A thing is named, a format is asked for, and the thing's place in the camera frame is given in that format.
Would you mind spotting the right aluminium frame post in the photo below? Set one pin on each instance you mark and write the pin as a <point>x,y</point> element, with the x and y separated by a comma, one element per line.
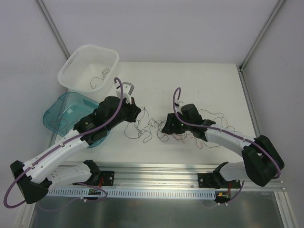
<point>266,26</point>

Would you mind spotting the teal transparent plastic bin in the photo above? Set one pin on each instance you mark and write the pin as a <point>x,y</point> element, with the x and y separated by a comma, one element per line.
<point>66,111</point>

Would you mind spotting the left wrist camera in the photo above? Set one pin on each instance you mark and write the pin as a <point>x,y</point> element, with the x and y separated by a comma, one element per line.
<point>127,92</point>

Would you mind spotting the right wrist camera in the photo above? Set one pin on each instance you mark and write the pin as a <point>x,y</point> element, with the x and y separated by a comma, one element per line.
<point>178,103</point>

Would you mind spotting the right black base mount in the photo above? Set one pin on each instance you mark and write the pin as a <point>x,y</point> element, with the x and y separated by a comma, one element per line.
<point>208,180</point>

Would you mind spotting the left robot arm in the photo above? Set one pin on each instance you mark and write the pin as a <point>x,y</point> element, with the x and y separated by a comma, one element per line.
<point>89,130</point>

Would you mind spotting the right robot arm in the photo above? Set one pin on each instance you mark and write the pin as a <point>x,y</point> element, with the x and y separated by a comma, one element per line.
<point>260,160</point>

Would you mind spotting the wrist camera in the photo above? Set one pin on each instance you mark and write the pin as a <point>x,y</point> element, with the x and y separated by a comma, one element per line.
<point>178,103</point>
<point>127,92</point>

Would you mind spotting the white plastic basket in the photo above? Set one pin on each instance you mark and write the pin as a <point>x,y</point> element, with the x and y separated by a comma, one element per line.
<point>90,71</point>

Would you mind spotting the aluminium rail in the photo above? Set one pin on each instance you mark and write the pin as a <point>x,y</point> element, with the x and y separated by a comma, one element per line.
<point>153,176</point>

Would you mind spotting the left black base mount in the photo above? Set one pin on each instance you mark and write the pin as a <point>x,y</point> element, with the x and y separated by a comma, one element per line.
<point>103,178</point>

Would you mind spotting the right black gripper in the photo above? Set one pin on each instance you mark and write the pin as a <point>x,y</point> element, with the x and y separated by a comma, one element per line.
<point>168,126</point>

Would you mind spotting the aluminium frame post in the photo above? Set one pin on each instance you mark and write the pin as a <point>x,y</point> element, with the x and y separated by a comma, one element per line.
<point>46,14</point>
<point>266,26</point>

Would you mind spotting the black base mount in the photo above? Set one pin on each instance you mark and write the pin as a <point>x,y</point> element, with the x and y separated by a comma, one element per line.
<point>208,180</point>
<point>103,178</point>

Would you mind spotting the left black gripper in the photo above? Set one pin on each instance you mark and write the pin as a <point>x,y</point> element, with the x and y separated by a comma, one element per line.
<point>132,111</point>

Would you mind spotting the left aluminium frame post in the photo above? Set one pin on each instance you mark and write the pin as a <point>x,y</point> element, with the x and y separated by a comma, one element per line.
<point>46,14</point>

